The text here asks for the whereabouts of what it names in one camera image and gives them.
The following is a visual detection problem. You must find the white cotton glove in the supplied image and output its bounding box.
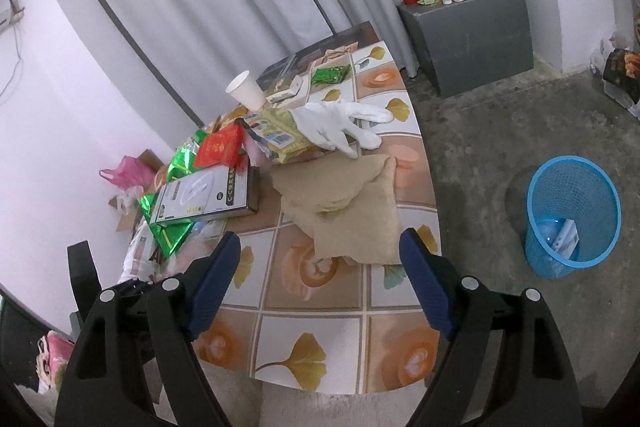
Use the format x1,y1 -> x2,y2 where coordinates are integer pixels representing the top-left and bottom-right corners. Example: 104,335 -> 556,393
290,101 -> 395,158

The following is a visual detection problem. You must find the brown cardboard box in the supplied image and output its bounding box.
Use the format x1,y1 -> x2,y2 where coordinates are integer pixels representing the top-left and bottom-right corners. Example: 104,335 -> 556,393
107,149 -> 171,233

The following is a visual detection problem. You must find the flat white cardboard box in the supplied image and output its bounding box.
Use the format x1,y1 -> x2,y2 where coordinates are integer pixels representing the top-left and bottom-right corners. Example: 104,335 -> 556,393
149,162 -> 260,225

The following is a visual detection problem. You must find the dark brown board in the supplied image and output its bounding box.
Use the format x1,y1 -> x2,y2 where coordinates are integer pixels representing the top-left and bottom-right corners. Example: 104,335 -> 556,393
256,21 -> 383,94

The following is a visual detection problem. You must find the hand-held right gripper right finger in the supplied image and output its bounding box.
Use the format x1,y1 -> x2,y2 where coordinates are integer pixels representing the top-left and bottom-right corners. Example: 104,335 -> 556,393
398,228 -> 583,427

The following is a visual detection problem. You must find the black chair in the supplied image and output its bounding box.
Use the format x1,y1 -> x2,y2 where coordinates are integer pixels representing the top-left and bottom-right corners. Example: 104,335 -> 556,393
66,241 -> 107,335

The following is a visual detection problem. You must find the grey cabinet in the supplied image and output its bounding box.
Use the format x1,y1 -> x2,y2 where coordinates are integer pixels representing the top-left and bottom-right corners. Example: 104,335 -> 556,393
397,0 -> 535,98

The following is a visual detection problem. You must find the beige cloth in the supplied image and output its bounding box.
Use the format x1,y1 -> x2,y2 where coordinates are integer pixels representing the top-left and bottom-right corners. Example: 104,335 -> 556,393
271,153 -> 403,265

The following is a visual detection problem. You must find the yellow snack packet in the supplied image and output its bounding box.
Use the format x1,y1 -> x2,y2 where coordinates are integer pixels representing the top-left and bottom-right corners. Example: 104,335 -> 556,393
237,106 -> 351,165

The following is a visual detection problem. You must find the red snack packet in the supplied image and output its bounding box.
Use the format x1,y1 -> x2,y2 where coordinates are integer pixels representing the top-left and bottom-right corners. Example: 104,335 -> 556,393
192,124 -> 246,168

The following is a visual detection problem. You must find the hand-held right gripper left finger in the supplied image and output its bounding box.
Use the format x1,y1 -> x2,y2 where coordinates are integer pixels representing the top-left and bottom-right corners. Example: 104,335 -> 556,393
54,231 -> 242,427

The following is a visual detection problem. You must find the blue plastic wastebasket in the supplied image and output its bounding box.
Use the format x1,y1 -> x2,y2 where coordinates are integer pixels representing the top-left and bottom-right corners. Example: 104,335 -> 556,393
525,155 -> 622,280

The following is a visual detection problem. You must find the white paper cup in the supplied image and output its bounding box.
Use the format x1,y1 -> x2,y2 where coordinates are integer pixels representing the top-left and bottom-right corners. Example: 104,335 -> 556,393
225,70 -> 267,112

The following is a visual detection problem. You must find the small green packet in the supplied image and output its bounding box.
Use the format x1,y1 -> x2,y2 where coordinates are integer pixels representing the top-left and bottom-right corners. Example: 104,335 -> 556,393
310,64 -> 350,86

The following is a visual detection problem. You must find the green foil snack bag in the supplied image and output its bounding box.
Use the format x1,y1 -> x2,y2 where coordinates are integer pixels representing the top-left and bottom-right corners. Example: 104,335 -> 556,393
140,129 -> 221,260

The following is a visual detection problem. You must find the pink floral cushion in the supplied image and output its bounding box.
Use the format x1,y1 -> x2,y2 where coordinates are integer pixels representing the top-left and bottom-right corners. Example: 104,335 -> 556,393
36,331 -> 77,394

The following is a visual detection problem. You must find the pink plastic bag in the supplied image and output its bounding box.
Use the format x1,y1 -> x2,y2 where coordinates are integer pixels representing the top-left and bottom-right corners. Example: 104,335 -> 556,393
99,156 -> 155,194

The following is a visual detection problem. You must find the dark snack bag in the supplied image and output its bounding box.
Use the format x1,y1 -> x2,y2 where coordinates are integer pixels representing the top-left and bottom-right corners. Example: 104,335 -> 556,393
602,48 -> 640,105

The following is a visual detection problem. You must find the small white box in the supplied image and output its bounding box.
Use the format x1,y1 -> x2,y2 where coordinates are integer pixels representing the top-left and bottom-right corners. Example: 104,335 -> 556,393
265,77 -> 307,106

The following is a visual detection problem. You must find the small white carton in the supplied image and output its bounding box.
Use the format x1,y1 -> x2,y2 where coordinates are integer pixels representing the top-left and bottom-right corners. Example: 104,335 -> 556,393
552,218 -> 582,251

